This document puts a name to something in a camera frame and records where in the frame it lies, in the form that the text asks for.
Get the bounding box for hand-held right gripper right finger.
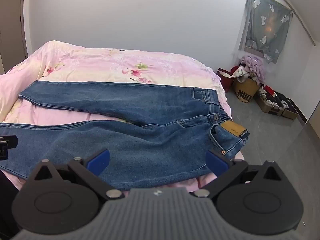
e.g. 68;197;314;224
191;150;287;200

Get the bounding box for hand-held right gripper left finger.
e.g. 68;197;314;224
25;149;125;201

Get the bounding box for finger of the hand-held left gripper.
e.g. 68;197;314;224
0;135;18;161

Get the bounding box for blue denim pants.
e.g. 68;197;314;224
0;80;250;191

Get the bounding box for brown paper bag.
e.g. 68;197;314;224
234;76;260;104

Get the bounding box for red bag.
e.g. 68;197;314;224
216;66;240;93

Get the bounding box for pink floral blanket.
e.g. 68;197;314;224
0;40;246;197

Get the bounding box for pile of purple clothes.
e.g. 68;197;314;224
239;55;267;85

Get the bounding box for brown wooden door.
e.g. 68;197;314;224
0;0;28;75

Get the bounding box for grey cactus print curtain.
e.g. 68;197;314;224
232;0;293;65

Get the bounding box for curtain rod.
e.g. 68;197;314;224
260;0;316;47

